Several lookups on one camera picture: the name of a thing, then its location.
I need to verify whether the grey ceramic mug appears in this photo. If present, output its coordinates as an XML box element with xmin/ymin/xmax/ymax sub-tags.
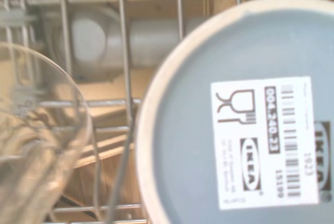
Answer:
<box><xmin>135</xmin><ymin>0</ymin><xmax>334</xmax><ymax>224</ymax></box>

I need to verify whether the clear drinking glass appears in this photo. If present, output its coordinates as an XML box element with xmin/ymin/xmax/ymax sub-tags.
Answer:
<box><xmin>0</xmin><ymin>41</ymin><xmax>93</xmax><ymax>224</ymax></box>

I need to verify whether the grey wire dish rack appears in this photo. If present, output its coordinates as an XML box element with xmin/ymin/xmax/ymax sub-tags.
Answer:
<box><xmin>0</xmin><ymin>0</ymin><xmax>334</xmax><ymax>224</ymax></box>

